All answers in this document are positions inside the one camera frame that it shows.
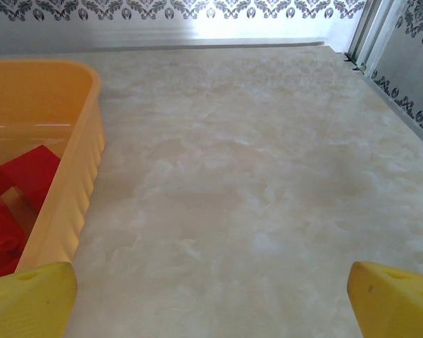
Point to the aluminium back rail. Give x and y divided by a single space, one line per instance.
162 40

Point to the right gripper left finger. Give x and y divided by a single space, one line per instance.
28 303

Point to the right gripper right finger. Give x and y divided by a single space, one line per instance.
398 306

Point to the red lego brick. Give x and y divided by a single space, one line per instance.
0 243
31 169

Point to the aluminium frame post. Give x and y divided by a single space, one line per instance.
370 31

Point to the orange plastic container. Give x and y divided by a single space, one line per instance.
77 176

